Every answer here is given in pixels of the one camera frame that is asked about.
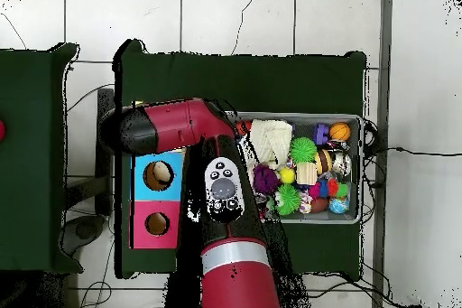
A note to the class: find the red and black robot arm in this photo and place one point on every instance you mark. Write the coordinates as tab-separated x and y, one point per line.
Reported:
238	286

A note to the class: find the green puffer toy white face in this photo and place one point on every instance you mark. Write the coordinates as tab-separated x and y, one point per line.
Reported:
287	199

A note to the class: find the plain green puffer ball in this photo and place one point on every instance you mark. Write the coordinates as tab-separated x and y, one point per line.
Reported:
303	149

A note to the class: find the wooden box three holes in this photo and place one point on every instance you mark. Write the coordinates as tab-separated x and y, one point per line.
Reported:
173	196

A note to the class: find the ridged wooden block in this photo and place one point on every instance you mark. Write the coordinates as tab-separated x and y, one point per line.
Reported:
306	173

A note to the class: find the dark green side table cloth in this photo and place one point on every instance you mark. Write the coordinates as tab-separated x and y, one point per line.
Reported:
32	141

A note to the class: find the cream waffle cloth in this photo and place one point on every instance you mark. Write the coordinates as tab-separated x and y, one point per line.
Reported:
270	138

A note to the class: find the wooden toy burger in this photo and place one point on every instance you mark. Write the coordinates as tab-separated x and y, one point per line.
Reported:
323	161

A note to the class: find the purple spiky rubber toy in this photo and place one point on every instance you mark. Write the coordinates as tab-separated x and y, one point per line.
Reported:
265	179

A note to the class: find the multicoloured fuzzy caterpillar toy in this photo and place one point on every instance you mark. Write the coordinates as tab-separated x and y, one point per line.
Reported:
332	188

